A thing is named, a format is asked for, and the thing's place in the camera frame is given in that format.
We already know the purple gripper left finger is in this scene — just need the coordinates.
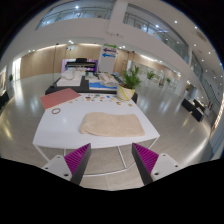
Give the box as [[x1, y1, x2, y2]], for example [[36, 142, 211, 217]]
[[42, 143, 92, 186]]

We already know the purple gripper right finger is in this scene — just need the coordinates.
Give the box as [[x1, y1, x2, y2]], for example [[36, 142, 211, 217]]
[[131, 142, 183, 186]]

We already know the beige folded towel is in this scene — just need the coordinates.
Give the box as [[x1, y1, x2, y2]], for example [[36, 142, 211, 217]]
[[80, 112, 145, 137]]

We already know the white table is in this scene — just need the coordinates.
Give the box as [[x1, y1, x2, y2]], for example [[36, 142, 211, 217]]
[[32, 92, 161, 177]]

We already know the red placemat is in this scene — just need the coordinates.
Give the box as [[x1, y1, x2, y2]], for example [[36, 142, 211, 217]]
[[40, 88, 81, 109]]

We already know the black bench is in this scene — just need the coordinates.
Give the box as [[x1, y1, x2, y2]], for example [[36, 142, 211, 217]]
[[181, 99, 204, 122]]

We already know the black display platform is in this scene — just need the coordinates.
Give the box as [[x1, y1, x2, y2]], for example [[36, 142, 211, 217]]
[[45, 75, 139, 103]]

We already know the potted green plant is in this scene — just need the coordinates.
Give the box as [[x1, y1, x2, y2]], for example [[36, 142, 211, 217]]
[[117, 66, 141, 101]]

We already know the black piano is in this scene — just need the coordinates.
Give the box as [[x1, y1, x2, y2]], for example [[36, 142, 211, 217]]
[[65, 58, 95, 71]]

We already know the direction sign with arrows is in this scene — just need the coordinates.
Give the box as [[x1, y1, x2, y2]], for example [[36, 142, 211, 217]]
[[102, 44, 117, 58]]

